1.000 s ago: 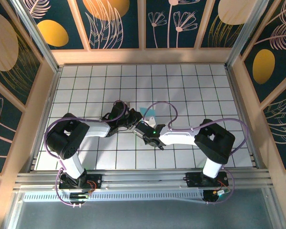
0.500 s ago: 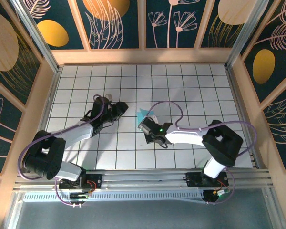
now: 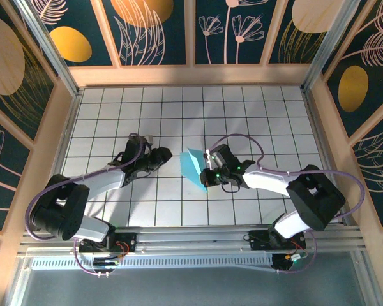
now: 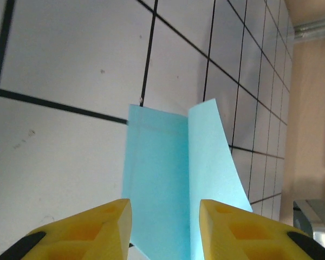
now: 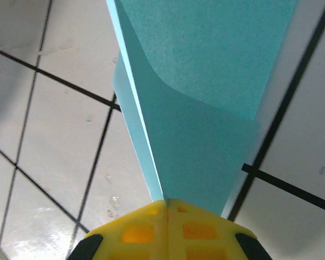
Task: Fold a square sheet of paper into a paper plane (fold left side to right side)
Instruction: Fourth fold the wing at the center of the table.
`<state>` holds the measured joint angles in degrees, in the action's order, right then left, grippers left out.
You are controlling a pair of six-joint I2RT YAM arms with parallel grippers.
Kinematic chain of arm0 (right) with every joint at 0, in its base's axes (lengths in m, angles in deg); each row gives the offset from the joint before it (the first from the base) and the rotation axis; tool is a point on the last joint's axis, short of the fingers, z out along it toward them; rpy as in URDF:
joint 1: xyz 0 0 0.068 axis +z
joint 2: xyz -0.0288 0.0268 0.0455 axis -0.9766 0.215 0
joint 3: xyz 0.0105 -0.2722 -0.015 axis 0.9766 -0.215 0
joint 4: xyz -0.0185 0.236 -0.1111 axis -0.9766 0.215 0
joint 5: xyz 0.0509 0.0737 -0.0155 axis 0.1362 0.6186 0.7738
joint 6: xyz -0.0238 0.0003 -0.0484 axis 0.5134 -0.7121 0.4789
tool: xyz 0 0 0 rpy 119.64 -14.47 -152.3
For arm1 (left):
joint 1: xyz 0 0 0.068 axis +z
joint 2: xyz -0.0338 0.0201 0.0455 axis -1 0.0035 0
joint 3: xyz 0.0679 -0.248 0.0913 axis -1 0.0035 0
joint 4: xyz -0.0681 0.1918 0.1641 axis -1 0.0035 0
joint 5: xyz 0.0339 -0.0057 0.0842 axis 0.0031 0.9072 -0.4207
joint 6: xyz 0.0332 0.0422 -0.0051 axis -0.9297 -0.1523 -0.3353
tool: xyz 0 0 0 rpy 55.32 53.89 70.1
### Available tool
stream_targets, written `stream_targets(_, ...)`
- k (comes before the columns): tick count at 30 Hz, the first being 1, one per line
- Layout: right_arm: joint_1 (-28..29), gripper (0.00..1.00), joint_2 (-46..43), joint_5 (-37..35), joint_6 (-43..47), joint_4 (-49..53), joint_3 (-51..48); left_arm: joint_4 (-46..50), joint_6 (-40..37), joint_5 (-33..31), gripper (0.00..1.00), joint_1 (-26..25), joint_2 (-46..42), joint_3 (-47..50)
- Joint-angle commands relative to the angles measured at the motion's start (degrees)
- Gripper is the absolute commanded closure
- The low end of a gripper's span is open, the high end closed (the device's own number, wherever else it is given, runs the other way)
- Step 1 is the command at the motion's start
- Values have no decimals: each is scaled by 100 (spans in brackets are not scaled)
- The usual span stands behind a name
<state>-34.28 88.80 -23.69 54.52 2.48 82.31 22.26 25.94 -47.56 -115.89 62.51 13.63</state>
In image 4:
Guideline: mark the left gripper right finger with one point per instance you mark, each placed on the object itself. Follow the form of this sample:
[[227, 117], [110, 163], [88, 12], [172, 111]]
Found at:
[[233, 238]]

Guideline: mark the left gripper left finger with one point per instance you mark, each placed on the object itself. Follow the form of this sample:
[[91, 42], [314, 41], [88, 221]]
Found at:
[[97, 238]]

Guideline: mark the light blue paper sheet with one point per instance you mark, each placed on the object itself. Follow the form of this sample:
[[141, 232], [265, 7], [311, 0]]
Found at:
[[162, 168]]

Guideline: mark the aluminium corner post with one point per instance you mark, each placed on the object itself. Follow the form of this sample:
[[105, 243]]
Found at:
[[314, 28]]

